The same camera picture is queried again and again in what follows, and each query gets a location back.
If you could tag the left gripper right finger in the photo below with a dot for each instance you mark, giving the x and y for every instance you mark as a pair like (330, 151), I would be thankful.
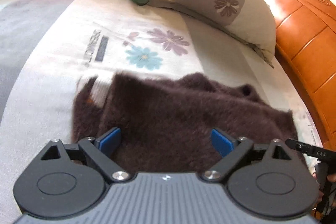
(233, 152)

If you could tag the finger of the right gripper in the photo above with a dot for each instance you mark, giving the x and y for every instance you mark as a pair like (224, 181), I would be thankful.
(298, 146)

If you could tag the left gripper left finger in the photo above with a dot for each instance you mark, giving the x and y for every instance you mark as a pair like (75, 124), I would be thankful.
(97, 152)

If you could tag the dark brown knit sweater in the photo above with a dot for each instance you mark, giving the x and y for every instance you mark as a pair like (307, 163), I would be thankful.
(166, 124)

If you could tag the orange wooden headboard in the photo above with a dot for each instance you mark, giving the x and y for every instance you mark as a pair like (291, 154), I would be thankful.
(305, 48)

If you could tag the patchwork pastel bed sheet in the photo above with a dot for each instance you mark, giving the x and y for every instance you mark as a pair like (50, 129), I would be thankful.
(49, 47)

